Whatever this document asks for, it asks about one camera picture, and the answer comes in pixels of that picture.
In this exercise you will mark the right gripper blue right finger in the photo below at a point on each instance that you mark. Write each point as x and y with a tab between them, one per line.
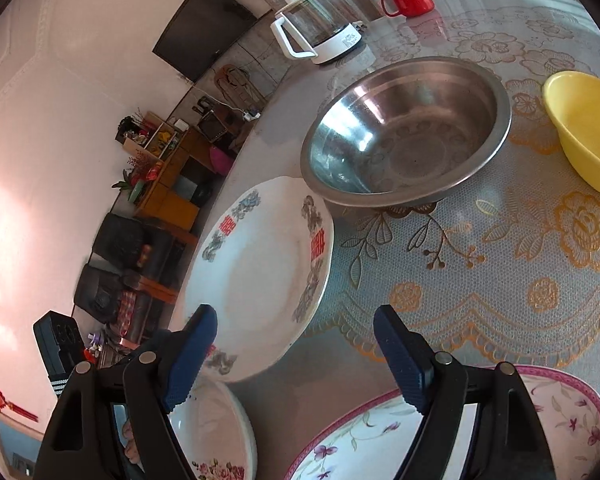
506	440

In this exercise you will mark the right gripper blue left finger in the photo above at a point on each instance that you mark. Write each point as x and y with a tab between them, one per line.
113	423

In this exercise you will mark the small white rose plate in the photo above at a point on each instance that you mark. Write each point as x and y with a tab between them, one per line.
215	433

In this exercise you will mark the large purple floral plate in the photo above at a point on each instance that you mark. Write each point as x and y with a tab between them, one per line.
369	442

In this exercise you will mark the white plate red characters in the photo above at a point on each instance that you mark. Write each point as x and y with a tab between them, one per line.
263	268

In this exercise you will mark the stainless steel bowl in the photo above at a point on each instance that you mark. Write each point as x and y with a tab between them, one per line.
406	134

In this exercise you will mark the yellow plastic bowl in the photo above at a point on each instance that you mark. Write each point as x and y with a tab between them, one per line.
572	102

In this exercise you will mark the black armchair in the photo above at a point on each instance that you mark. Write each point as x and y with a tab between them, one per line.
132	245
104	296

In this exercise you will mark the lace patterned tablecloth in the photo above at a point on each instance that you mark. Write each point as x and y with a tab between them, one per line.
510	262

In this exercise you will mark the orange wooden cabinet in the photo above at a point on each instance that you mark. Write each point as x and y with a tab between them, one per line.
185	172

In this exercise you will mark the pink bag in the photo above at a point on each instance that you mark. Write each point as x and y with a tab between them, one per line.
220	161

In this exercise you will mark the wooden chair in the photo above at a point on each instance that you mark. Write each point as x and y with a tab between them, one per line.
236	87

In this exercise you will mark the white glass electric kettle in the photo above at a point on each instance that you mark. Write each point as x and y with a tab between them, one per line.
313	30

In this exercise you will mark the black wall television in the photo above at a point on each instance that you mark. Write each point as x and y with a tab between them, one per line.
200	32

